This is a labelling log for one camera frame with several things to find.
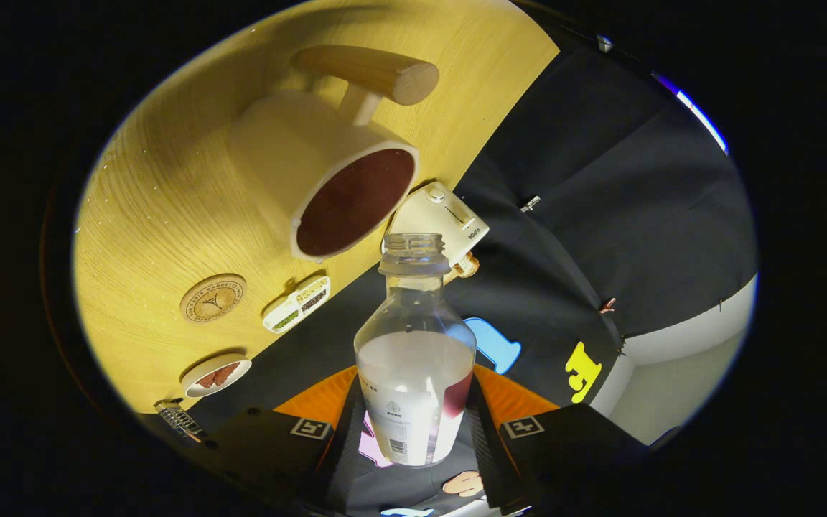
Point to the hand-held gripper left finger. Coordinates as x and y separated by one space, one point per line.
345 459

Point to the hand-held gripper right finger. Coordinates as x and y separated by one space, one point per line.
489 459

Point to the clear juice bottle white label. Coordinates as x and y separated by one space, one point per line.
413 373

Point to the round wooden coaster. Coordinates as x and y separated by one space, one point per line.
213 298

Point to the brown fried meat piece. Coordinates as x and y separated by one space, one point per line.
209 380
227 371

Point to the white divided grain dish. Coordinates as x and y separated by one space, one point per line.
297 304

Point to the white round plate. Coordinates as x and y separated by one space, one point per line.
202 375

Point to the small metal mesh basket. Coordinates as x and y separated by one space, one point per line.
178 419

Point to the pink clip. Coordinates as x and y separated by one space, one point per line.
607 306

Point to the toast slice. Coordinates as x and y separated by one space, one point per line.
467 266

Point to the cream toaster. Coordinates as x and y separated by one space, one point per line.
442 215

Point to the white clip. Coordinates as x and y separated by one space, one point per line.
530 203

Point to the black backdrop cloth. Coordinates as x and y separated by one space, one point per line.
636 215

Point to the wooden table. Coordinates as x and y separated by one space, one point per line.
169 208

